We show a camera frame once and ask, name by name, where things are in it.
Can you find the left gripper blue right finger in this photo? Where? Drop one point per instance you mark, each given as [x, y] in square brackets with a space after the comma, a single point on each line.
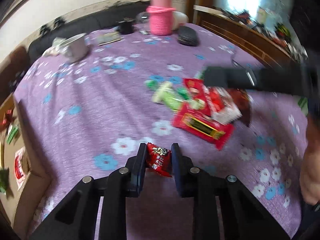
[181, 166]

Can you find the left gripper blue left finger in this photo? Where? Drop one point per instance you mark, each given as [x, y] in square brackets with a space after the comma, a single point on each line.
[136, 166]

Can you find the green pea snack packet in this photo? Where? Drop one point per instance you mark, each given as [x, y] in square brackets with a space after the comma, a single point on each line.
[303, 104]

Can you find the small red candy packet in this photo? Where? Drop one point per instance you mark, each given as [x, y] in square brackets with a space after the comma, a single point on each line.
[159, 159]

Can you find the red gold long packet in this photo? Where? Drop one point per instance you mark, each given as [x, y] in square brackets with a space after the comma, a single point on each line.
[209, 130]

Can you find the green clear candy packet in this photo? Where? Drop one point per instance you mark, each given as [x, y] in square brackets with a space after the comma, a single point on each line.
[174, 98]

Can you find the dark red nut packet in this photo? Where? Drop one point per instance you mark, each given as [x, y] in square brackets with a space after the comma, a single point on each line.
[241, 99]

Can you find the pink character snack packet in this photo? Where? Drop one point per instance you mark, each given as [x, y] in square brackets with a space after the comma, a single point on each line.
[21, 166]

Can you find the green white snack packet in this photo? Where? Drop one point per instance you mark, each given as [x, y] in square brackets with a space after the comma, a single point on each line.
[4, 179]

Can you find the dark red triangular packet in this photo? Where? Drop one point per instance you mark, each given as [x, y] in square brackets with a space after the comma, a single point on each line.
[7, 119]

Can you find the person's right hand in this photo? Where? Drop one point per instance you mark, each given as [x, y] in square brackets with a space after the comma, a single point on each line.
[309, 173]

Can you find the purple floral tablecloth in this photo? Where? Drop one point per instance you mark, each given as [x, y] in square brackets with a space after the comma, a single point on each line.
[88, 118]

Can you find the brown cardboard box tray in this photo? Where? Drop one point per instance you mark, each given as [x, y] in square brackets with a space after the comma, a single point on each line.
[27, 178]

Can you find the black glasses case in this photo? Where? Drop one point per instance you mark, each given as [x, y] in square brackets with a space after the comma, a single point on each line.
[187, 36]

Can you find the small green booklet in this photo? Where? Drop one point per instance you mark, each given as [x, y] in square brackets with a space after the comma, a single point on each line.
[108, 38]

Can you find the white ceramic mug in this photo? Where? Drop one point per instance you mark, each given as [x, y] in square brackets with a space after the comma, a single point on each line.
[74, 48]

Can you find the small black cup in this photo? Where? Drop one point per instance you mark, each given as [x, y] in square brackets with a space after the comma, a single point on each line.
[125, 26]

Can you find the white cloth gloves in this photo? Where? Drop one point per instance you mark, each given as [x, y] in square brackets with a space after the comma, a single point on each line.
[54, 49]

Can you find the black leather sofa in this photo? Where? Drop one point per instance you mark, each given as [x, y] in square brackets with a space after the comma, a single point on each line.
[104, 19]

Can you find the pink knit-sleeved thermos bottle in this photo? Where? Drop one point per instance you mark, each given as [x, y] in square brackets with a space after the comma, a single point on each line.
[160, 17]

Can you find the brown armchair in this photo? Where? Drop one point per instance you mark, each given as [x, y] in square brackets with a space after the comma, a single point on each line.
[13, 69]

